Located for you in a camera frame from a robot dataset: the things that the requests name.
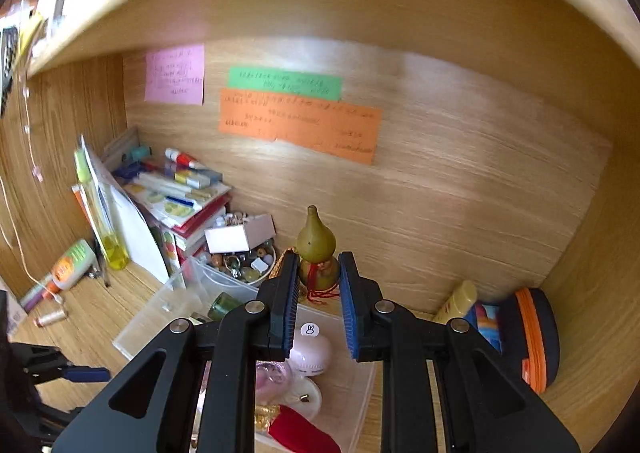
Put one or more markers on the stack of books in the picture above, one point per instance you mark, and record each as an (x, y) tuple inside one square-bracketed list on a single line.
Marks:
[(190, 218)]

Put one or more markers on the yellow green bottle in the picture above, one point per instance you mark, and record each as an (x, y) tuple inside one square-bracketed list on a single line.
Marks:
[(112, 248)]

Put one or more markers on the blue zip pouch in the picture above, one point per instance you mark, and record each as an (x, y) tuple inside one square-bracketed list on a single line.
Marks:
[(487, 328)]

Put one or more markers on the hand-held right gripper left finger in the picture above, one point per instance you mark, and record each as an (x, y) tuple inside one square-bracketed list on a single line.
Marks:
[(287, 305)]

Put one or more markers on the bowl of trinkets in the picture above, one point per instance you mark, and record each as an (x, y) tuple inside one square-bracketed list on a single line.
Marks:
[(245, 273)]

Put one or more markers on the wooden desktop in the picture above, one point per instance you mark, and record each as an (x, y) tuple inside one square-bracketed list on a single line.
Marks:
[(90, 328)]

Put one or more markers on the orange packet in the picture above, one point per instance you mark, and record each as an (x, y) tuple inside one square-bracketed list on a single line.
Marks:
[(81, 205)]

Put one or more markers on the red velvet pouch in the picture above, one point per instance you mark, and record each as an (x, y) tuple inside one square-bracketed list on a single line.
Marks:
[(300, 433)]

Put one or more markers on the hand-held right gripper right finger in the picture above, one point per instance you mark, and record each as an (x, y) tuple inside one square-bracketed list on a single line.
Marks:
[(350, 308)]

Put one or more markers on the pink sticky note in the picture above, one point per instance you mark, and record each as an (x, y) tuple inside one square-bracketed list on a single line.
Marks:
[(175, 75)]

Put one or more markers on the small white cardboard box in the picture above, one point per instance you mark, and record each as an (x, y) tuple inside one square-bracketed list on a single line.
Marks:
[(230, 238)]

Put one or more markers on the green sticky note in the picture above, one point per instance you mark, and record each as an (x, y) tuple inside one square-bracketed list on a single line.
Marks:
[(285, 82)]

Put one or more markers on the white paper sheets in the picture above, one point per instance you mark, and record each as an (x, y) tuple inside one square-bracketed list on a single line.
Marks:
[(130, 223)]

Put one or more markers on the orange sticky note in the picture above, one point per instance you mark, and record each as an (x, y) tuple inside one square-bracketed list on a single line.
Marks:
[(300, 125)]

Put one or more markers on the clear plastic storage box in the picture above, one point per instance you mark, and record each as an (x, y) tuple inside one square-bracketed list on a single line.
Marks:
[(155, 318)]

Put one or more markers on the gold satin pouch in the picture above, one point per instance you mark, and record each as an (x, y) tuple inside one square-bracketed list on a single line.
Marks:
[(265, 420)]

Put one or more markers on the small green jar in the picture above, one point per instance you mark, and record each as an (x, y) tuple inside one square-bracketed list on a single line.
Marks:
[(222, 305)]

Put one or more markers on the yellow tube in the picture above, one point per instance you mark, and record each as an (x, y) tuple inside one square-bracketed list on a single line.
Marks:
[(457, 300)]

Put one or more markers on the black orange zip case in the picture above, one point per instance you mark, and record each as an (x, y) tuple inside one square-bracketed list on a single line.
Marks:
[(545, 328)]

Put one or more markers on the white red glue stick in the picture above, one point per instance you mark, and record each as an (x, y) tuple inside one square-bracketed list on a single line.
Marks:
[(182, 159)]

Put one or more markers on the orange green glue bottle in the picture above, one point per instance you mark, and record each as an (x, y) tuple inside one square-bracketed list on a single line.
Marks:
[(70, 263)]

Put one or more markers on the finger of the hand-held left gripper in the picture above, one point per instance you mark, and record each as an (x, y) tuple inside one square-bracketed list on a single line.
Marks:
[(87, 374), (65, 415)]

